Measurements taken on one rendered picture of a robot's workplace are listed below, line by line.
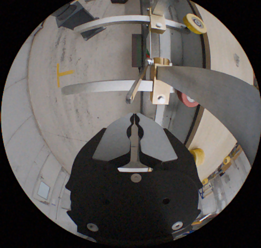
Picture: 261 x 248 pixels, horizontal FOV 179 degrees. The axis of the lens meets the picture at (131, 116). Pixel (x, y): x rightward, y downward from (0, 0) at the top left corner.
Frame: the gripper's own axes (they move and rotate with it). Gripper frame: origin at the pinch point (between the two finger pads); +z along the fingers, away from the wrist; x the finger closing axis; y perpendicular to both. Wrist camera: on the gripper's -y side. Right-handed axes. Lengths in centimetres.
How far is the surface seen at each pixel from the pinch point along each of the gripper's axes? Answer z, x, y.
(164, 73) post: 7.5, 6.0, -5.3
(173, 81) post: 2.7, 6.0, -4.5
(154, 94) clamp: 13.4, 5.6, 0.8
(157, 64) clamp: 13.4, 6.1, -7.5
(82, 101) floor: 100, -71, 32
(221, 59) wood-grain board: 10.5, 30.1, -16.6
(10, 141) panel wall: -15, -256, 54
